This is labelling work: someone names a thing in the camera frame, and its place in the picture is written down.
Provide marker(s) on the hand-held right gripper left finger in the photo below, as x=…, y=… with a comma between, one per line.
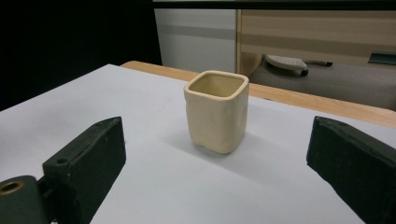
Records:
x=90, y=161

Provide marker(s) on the white foam board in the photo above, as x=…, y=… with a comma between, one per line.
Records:
x=155, y=186

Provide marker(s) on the light wooden desk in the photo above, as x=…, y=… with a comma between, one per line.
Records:
x=311, y=25

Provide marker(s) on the grey chair base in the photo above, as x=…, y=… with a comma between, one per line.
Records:
x=286, y=62

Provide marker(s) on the wooden table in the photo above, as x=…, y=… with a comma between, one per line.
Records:
x=311, y=104

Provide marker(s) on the white cabinet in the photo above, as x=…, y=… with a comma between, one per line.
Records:
x=193, y=49

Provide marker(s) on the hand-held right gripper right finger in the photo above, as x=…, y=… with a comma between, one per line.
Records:
x=358, y=168

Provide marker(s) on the cream square ceramic cup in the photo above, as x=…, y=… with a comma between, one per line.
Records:
x=214, y=124

